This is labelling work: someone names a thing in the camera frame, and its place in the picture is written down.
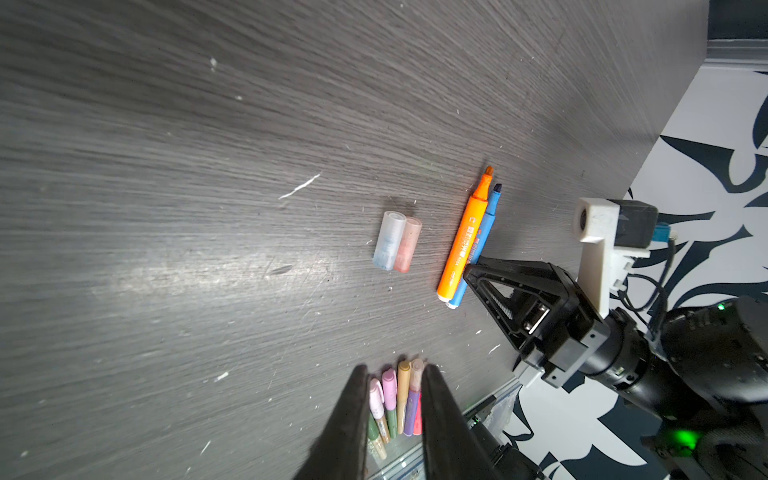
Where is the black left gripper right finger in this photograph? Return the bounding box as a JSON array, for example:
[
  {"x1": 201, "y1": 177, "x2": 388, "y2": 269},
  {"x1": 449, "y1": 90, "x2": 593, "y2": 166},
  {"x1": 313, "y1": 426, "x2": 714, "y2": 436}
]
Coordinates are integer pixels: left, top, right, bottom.
[{"x1": 421, "y1": 364, "x2": 498, "y2": 479}]

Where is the clear blue pen cap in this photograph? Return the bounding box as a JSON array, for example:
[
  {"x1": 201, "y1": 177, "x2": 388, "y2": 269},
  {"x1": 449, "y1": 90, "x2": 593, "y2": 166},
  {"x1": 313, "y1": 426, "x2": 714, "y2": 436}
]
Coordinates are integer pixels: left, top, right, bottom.
[{"x1": 373, "y1": 211, "x2": 407, "y2": 271}]

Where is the green cap cream marker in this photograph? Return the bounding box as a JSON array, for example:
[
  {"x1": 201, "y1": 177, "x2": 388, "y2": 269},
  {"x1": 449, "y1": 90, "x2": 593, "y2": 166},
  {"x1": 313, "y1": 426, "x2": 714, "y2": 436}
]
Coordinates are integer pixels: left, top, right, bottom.
[{"x1": 367, "y1": 415, "x2": 387, "y2": 460}]

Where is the orange highlighter pen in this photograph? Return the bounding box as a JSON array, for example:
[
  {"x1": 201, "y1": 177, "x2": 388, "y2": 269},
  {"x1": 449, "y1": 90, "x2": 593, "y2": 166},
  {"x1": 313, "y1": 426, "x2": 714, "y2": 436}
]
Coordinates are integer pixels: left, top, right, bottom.
[{"x1": 437, "y1": 166, "x2": 494, "y2": 302}]

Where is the gold cap beige marker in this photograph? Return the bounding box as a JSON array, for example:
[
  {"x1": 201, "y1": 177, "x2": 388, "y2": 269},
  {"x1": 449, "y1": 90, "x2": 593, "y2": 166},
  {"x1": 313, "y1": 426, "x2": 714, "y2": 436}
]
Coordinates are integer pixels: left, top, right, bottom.
[{"x1": 397, "y1": 360, "x2": 411, "y2": 435}]

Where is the purple highlighter pen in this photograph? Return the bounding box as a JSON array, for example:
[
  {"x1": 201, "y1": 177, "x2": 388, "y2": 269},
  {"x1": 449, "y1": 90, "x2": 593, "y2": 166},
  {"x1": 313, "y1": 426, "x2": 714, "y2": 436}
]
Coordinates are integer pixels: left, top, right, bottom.
[{"x1": 403, "y1": 358, "x2": 425, "y2": 437}]

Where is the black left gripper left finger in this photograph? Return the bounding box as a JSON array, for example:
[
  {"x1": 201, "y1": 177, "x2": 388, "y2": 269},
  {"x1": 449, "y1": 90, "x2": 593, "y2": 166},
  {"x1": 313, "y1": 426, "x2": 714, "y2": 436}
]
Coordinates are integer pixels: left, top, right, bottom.
[{"x1": 294, "y1": 364, "x2": 370, "y2": 479}]

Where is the light pink cap brown marker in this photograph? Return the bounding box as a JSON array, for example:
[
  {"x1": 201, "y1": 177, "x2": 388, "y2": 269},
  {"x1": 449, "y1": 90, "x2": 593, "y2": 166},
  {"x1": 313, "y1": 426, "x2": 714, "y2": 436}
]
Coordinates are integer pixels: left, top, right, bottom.
[{"x1": 369, "y1": 377, "x2": 391, "y2": 444}]

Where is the clear orange pen cap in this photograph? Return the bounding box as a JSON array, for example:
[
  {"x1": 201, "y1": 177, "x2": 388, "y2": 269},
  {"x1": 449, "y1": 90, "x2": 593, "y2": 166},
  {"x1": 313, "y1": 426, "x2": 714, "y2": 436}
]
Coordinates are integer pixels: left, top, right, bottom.
[{"x1": 394, "y1": 217, "x2": 423, "y2": 273}]

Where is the pink cap green marker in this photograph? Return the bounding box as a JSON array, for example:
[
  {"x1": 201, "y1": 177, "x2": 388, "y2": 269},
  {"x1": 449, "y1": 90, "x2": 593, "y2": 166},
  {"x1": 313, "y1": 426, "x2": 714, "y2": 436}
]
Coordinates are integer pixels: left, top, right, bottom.
[{"x1": 381, "y1": 368, "x2": 398, "y2": 439}]

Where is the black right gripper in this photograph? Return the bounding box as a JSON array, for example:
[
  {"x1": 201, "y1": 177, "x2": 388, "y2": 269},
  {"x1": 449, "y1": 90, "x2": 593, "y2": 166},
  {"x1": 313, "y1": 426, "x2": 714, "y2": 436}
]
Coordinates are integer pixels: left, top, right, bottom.
[{"x1": 463, "y1": 257, "x2": 651, "y2": 396}]

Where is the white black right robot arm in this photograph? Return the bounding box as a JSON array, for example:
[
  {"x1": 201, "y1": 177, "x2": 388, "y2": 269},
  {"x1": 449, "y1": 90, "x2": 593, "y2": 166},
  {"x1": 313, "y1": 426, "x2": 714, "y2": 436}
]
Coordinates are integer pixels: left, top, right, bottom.
[{"x1": 463, "y1": 258, "x2": 767, "y2": 479}]

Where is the pink red highlighter pen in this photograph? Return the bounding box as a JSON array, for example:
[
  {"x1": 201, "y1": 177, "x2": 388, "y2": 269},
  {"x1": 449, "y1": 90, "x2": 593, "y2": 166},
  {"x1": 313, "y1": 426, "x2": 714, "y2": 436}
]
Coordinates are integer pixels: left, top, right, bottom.
[{"x1": 413, "y1": 398, "x2": 423, "y2": 436}]

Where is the blue highlighter pen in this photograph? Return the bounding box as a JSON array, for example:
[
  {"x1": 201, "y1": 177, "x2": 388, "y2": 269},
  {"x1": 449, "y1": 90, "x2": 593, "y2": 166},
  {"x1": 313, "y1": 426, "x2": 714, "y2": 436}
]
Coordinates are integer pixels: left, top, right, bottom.
[{"x1": 447, "y1": 183, "x2": 502, "y2": 309}]

